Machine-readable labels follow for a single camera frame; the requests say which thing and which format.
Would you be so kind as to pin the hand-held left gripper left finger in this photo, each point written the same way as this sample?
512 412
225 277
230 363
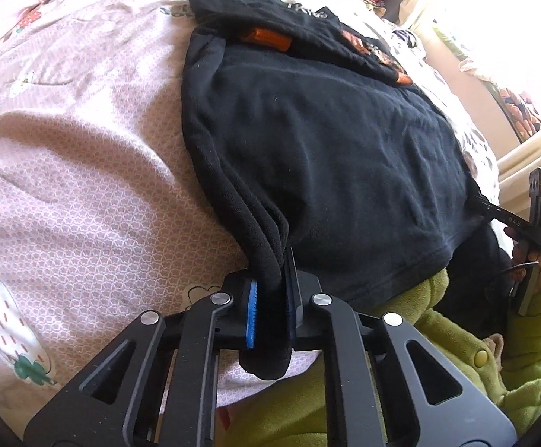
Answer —
251 316

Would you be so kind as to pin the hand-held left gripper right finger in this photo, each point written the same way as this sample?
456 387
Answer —
291 309

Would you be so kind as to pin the black sweater with orange cuffs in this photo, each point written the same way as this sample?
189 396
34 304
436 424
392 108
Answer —
345 149

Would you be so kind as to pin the floral cloth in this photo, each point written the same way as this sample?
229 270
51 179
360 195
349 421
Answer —
521 107

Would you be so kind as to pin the pink strawberry print bed sheet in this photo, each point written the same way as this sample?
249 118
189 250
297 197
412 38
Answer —
89 149

